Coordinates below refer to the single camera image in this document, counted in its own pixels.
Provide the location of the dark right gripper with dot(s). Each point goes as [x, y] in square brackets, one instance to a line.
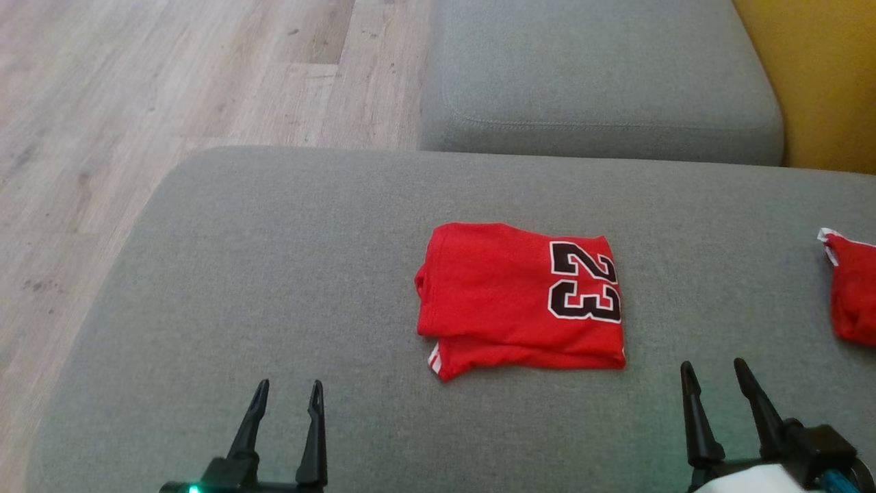
[807, 459]

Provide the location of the wide yellow sofa back cushion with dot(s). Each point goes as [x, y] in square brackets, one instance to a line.
[828, 82]

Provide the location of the large grey sofa chaise cushion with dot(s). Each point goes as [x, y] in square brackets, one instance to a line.
[274, 274]

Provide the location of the red shorts with white stripe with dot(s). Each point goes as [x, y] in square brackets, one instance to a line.
[855, 294]

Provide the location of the red jersey number 23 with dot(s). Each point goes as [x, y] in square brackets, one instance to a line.
[506, 294]

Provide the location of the grey sofa seat cushion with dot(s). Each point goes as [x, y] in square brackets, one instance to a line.
[602, 68]

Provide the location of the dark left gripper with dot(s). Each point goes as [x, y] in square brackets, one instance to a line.
[236, 479]

